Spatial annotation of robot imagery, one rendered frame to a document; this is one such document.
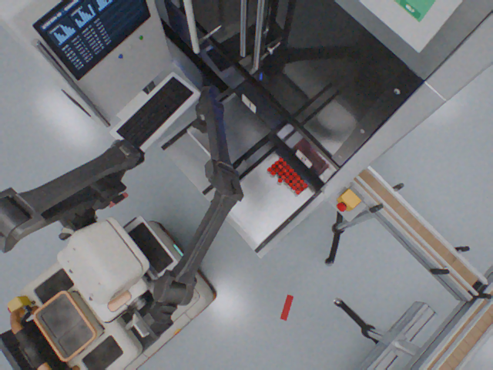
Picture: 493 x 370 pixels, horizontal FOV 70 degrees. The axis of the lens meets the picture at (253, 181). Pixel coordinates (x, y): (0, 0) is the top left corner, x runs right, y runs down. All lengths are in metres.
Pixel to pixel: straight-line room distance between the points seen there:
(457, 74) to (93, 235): 0.97
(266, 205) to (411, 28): 1.03
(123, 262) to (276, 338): 1.53
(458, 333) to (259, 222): 0.91
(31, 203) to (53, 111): 2.06
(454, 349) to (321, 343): 1.02
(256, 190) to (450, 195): 1.71
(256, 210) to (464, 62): 1.06
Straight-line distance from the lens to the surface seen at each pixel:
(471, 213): 2.95
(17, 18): 1.29
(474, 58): 0.71
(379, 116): 0.95
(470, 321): 1.75
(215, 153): 1.17
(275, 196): 1.56
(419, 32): 0.72
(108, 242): 1.12
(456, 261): 1.73
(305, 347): 2.48
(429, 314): 2.10
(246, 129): 1.65
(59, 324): 1.66
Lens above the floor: 2.40
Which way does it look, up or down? 75 degrees down
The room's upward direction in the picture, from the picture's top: 10 degrees clockwise
